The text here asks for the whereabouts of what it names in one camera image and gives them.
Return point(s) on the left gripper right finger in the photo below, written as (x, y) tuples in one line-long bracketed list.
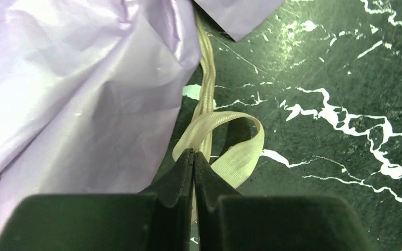
[(228, 220)]

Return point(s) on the purple wrapping paper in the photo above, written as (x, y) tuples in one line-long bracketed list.
[(102, 97)]

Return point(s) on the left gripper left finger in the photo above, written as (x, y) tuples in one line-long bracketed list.
[(157, 218)]

